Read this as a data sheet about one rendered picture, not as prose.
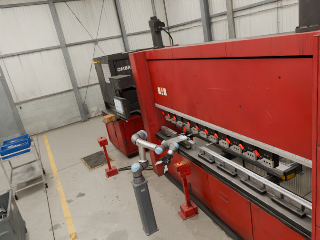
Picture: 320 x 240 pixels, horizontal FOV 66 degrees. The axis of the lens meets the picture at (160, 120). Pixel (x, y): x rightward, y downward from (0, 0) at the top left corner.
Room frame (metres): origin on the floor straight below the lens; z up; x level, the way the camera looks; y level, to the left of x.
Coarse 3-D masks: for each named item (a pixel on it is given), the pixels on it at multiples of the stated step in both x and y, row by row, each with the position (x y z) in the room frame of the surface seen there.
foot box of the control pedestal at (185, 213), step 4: (184, 204) 3.04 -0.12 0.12; (192, 204) 3.01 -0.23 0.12; (180, 208) 3.04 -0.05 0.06; (184, 208) 2.96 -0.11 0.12; (192, 208) 2.92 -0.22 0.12; (196, 208) 2.94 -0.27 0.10; (180, 212) 3.02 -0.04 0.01; (184, 212) 2.92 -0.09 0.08; (188, 212) 2.90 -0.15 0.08; (192, 212) 2.92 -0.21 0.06; (180, 216) 2.94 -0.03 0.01; (184, 216) 2.93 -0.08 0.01; (188, 216) 2.89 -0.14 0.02; (192, 216) 2.90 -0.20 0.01
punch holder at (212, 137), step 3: (210, 129) 2.71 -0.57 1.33; (210, 132) 2.72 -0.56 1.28; (213, 132) 2.67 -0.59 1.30; (216, 132) 2.64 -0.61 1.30; (210, 135) 2.72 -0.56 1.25; (213, 135) 2.67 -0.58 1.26; (210, 138) 2.73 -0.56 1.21; (213, 138) 2.68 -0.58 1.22; (216, 138) 2.64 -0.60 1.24; (213, 141) 2.68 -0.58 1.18; (216, 141) 2.63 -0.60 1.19
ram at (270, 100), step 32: (160, 64) 3.73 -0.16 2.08; (192, 64) 2.91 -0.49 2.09; (224, 64) 2.37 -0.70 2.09; (256, 64) 2.00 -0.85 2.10; (288, 64) 1.73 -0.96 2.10; (160, 96) 3.93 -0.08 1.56; (192, 96) 3.00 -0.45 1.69; (224, 96) 2.42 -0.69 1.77; (256, 96) 2.02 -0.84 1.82; (288, 96) 1.73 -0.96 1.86; (224, 128) 2.47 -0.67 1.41; (256, 128) 2.04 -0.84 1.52; (288, 128) 1.74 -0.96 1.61
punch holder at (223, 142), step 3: (219, 132) 2.56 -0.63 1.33; (219, 135) 2.57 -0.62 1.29; (222, 135) 2.51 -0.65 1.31; (225, 135) 2.47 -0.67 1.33; (228, 135) 2.46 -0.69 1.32; (219, 138) 2.58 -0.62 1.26; (222, 138) 2.52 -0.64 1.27; (225, 138) 2.47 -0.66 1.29; (228, 138) 2.46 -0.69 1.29; (219, 141) 2.58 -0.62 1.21; (222, 141) 2.52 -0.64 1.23; (225, 141) 2.47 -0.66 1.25; (222, 144) 2.53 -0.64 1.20; (225, 144) 2.48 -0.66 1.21; (228, 144) 2.45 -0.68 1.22; (225, 147) 2.48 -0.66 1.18; (228, 147) 2.47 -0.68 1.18
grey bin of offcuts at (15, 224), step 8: (8, 192) 3.34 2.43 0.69; (0, 200) 3.29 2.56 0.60; (8, 200) 3.33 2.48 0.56; (0, 208) 3.23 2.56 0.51; (8, 208) 2.87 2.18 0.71; (16, 208) 3.24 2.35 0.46; (0, 216) 3.04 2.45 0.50; (8, 216) 2.66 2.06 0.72; (16, 216) 3.06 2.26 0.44; (0, 224) 2.63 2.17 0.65; (8, 224) 2.66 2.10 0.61; (16, 224) 2.89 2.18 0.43; (24, 224) 3.26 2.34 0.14; (0, 232) 2.61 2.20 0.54; (8, 232) 2.64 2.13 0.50; (16, 232) 2.74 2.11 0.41; (24, 232) 3.06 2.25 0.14
